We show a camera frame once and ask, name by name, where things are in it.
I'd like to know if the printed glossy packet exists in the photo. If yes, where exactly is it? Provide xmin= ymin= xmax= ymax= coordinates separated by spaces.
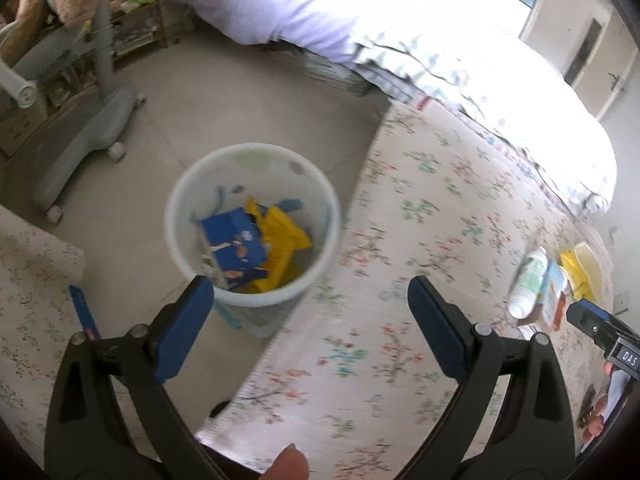
xmin=579 ymin=374 xmax=633 ymax=457

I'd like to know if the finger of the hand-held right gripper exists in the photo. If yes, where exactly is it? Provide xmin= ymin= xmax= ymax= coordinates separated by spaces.
xmin=566 ymin=299 xmax=628 ymax=347

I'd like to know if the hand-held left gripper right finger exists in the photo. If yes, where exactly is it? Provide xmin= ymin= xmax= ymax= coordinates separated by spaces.
xmin=395 ymin=275 xmax=576 ymax=480

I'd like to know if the floral cloth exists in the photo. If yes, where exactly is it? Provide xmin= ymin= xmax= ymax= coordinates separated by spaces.
xmin=0 ymin=204 xmax=87 ymax=463

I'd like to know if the grey wheeled chair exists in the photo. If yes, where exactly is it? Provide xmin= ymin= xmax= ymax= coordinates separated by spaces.
xmin=0 ymin=0 xmax=149 ymax=223

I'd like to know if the light blue drink pouch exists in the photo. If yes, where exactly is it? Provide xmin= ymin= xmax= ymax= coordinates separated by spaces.
xmin=540 ymin=260 xmax=572 ymax=332

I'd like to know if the wooden shelf with toys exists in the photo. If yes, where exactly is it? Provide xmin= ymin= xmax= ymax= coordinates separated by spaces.
xmin=106 ymin=0 xmax=169 ymax=59

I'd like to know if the person's left hand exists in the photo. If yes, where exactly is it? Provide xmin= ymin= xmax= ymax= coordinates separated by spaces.
xmin=271 ymin=444 xmax=311 ymax=480

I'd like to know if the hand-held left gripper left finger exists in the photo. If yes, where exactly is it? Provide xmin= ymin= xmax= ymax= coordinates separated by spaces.
xmin=44 ymin=276 xmax=226 ymax=480

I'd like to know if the purple bed sheet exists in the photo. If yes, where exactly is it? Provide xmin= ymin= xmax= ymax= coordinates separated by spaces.
xmin=171 ymin=0 xmax=417 ymax=47

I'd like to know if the blue carton box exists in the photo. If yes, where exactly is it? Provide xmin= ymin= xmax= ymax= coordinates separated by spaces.
xmin=199 ymin=208 xmax=269 ymax=289

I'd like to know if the checked quilt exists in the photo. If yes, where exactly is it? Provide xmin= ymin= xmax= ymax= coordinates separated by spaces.
xmin=345 ymin=0 xmax=619 ymax=217

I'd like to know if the white plastic waste basket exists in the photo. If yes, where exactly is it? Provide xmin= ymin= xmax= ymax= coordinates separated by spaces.
xmin=164 ymin=142 xmax=344 ymax=309

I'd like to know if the yellow packet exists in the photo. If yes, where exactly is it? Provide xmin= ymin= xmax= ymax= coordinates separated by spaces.
xmin=244 ymin=198 xmax=312 ymax=294

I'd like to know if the white door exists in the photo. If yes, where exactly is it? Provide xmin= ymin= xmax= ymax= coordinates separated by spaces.
xmin=519 ymin=0 xmax=629 ymax=122

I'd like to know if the stack of books under bed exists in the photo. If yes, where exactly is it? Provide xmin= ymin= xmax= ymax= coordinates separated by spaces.
xmin=301 ymin=46 xmax=377 ymax=99

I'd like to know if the white bottle with green label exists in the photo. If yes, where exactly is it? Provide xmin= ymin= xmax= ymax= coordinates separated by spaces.
xmin=507 ymin=246 xmax=550 ymax=319

